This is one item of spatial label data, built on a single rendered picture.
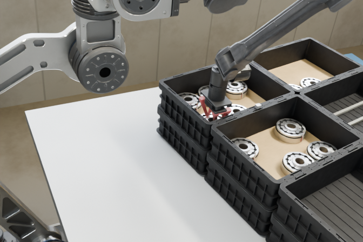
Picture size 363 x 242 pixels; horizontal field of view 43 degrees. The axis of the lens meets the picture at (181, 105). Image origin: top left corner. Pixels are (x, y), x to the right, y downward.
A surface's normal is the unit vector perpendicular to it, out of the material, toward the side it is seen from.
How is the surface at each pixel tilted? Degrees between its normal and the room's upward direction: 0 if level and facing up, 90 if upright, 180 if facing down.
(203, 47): 90
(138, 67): 90
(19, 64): 90
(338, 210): 0
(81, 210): 0
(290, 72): 0
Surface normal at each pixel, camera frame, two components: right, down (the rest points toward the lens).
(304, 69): 0.08, -0.82
